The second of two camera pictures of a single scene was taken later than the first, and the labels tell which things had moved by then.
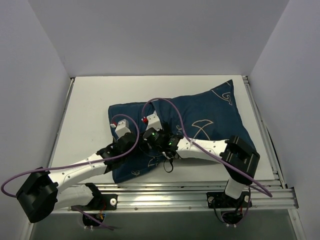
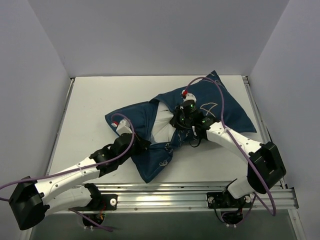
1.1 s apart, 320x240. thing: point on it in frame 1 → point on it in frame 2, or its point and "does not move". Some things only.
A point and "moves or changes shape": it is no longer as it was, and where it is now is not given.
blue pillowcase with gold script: [213, 114] moves or changes shape
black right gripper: [147, 135] → [175, 120]
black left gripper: [132, 136] does not move
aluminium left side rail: [71, 81] does not move
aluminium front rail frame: [191, 196] does not move
